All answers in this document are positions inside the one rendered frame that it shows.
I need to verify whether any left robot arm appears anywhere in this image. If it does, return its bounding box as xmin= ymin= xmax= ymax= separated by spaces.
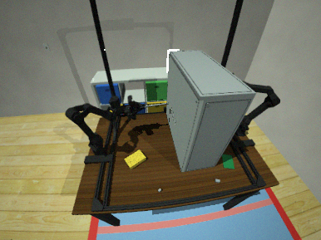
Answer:
xmin=236 ymin=81 xmax=280 ymax=135

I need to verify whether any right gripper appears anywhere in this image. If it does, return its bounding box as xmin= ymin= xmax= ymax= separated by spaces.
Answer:
xmin=121 ymin=96 xmax=145 ymax=120

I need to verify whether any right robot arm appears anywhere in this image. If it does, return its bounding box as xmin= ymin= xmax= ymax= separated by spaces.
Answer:
xmin=65 ymin=96 xmax=133 ymax=155

